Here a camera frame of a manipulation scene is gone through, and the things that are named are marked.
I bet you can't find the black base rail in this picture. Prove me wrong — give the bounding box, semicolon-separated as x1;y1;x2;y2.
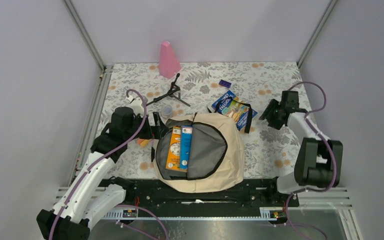
98;176;300;220

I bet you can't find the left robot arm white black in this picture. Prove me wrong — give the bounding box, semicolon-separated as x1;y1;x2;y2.
36;106;169;240

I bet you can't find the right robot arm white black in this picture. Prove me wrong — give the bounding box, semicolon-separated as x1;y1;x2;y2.
260;90;344;206

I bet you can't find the cream canvas backpack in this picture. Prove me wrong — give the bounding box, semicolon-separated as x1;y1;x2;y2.
151;112;245;193

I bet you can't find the black folding tripod stand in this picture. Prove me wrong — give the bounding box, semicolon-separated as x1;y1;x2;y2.
146;72;191;107

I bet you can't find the clear jar of clips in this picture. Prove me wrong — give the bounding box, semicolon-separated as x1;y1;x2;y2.
160;104;174;119

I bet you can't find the orange children's book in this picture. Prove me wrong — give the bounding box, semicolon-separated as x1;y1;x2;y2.
165;126;182;171

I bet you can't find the blue round-logo book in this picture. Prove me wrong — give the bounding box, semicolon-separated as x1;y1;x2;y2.
179;125;193;171

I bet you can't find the purple small block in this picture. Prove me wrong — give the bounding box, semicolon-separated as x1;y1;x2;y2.
219;79;232;89

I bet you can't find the pink cone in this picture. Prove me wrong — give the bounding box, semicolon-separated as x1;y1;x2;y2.
158;41;181;79

